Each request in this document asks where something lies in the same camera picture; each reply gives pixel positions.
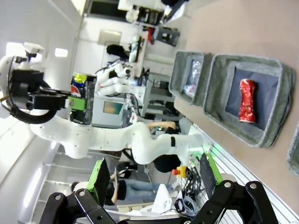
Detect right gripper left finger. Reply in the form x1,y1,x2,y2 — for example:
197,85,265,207
45,157,117,224

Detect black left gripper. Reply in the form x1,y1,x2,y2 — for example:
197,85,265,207
10,69,86,111

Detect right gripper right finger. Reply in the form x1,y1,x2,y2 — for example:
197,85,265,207
189,153,280,224

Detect crushed Pepsi can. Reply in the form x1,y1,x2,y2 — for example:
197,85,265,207
70,72,93,126

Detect crushed red cola can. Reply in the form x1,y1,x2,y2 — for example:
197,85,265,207
238,78,257,124

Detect yellow emergency stop button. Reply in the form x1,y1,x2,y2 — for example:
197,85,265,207
172,165,188,179

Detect seated person in jeans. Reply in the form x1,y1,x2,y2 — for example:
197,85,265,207
71,178,176,207

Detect white machine with screen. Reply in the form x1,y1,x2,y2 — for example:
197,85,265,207
93,97,128,128

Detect white paper sheets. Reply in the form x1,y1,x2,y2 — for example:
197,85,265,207
140,184,176,214

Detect black-haired background person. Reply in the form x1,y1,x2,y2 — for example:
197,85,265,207
106,44,130,61

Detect wooden desk board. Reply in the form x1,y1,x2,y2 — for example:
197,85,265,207
134,30,149,77

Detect grey fabric basket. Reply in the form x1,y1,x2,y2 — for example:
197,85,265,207
286,123,299,178
168,50,206,106
202,53,296,149

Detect metal shelf rack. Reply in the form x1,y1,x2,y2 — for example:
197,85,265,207
140,72,178,122

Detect grey equipment case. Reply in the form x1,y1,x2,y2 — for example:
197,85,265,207
154,26,180,46

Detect black cable bundle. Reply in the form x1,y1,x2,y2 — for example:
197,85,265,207
181,158,205,212

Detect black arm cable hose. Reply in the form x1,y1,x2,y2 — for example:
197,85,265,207
7,56,59,124

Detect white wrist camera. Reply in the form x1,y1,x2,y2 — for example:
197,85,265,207
14,42,45,70

